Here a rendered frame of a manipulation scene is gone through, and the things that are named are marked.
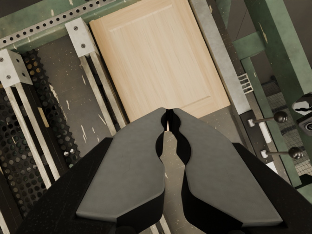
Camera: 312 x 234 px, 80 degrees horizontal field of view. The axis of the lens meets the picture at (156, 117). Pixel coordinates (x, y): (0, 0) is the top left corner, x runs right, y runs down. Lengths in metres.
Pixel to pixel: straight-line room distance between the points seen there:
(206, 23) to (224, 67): 0.17
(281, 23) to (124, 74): 0.59
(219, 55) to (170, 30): 0.20
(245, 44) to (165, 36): 0.33
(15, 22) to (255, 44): 0.91
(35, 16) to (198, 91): 0.64
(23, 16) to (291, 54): 0.96
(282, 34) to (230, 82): 0.25
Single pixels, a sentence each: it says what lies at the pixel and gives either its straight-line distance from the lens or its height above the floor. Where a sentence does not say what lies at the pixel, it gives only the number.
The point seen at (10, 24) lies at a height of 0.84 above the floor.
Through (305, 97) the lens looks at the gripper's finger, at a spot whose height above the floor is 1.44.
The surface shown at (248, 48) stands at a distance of 0.88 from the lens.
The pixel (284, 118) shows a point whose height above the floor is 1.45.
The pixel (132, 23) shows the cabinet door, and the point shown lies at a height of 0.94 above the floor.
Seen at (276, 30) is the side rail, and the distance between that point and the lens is 0.86.
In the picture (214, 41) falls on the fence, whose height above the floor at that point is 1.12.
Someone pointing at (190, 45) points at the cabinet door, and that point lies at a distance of 0.76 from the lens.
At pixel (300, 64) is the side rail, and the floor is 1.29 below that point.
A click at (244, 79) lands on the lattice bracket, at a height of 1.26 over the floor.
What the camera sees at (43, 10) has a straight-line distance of 0.87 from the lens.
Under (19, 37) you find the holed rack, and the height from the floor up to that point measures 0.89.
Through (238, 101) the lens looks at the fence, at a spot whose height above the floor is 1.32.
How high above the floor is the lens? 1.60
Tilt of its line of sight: 30 degrees down
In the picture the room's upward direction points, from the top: 157 degrees clockwise
